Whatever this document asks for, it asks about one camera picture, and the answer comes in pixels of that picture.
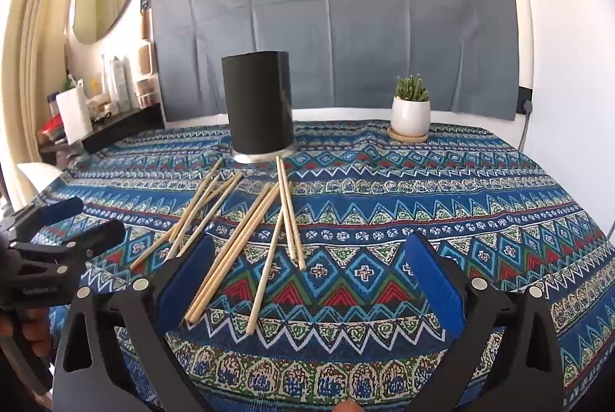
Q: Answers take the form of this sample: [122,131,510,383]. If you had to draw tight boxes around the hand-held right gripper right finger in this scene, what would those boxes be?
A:
[406,232,563,412]

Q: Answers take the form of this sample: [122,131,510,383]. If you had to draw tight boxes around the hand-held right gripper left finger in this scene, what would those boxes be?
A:
[50,233,218,412]

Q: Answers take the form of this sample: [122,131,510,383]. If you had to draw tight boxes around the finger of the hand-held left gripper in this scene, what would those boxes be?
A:
[10,220,126,269]
[0,197,85,234]

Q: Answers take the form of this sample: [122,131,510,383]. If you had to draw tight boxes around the bunch of wooden chopsticks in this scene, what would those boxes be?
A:
[131,156,307,336]

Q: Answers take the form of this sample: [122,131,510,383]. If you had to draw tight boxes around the black utensil holder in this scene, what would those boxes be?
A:
[221,51,298,164]

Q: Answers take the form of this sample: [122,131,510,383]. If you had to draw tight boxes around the person's left hand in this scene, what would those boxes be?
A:
[22,307,55,359]

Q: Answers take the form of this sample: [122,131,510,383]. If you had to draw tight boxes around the red packets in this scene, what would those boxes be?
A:
[41,114,66,146]

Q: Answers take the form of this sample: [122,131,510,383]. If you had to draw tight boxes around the blue patterned tablecloth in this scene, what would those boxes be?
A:
[29,118,615,410]

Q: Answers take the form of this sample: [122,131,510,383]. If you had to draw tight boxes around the black side table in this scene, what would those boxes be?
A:
[40,103,165,156]

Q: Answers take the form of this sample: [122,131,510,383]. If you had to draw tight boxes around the small toy car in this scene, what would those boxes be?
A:
[89,102,119,121]

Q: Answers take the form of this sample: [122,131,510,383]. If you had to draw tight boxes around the grey spray bottle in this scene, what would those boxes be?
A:
[110,56,131,113]

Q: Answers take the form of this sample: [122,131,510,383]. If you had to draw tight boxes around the wooden saucer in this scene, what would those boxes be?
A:
[387,126,429,144]

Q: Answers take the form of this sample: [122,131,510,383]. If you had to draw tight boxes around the beige curtain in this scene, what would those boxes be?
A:
[0,0,99,163]

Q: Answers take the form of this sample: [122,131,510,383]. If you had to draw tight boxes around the wooden hairbrush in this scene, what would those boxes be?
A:
[137,0,157,78]

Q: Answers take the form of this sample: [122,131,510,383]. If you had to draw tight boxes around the succulent in white pot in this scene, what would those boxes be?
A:
[390,74,431,135]

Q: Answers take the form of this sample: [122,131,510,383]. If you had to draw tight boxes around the white refrigerator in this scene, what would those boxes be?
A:
[520,0,615,182]

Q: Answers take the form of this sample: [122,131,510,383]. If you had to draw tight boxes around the grey power cable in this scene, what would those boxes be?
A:
[518,104,532,150]

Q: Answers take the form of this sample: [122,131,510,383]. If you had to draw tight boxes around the grey wall cloth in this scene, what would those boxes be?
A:
[151,0,522,122]

